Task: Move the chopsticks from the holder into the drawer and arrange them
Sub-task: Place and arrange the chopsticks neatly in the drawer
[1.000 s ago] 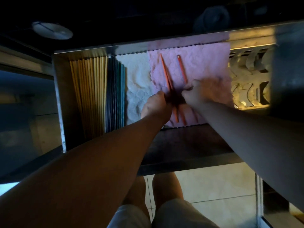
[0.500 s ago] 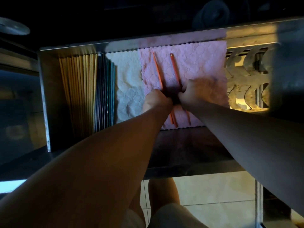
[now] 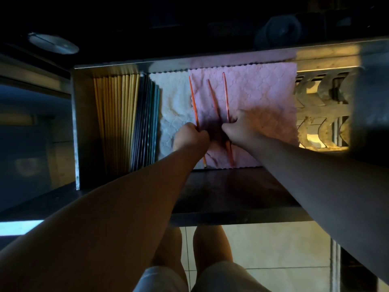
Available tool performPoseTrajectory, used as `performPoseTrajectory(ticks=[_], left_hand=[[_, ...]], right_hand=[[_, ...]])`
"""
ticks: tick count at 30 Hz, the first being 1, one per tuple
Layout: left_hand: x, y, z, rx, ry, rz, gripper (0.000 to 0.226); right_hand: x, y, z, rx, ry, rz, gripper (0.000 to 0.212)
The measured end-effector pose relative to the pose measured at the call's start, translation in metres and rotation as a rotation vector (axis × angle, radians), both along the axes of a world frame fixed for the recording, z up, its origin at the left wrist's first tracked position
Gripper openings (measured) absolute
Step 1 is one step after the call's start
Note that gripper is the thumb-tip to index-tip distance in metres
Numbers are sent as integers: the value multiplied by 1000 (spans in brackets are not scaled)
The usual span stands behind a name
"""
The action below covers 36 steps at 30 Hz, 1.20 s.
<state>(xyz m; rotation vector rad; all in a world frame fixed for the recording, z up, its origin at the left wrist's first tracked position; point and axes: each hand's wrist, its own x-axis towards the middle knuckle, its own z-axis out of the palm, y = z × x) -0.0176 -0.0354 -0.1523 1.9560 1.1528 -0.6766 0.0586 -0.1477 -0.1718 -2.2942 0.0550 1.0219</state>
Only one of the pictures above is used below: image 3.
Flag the person's right hand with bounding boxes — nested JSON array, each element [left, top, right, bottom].
[[221, 109, 265, 147]]

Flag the person's left hand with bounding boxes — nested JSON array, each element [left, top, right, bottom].
[[172, 122, 211, 155]]

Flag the steel kitchen drawer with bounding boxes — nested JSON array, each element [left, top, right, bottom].
[[0, 38, 389, 238]]

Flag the row of pale wooden chopsticks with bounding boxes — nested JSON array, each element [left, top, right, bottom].
[[93, 74, 140, 177]]

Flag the person's right forearm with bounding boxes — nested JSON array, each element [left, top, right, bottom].
[[243, 133, 389, 283]]

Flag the person's left forearm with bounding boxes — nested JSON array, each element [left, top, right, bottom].
[[0, 142, 210, 292]]

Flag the white towel liner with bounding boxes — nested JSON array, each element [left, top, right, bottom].
[[149, 71, 195, 167]]

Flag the pink towel liner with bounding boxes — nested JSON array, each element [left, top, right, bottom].
[[188, 62, 300, 169]]

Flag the person's right leg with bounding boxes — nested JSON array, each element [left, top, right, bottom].
[[193, 225, 234, 271]]

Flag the person's leg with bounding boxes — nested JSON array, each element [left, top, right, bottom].
[[150, 226, 189, 283], [193, 225, 234, 271]]

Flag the person's left leg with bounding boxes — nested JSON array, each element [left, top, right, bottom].
[[150, 226, 189, 283]]

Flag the grey shorts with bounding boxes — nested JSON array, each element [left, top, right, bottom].
[[132, 260, 271, 292]]

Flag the round grey stove knob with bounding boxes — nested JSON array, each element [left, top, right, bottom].
[[27, 32, 80, 55]]

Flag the blue cabinet door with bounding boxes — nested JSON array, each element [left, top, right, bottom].
[[0, 85, 75, 213]]

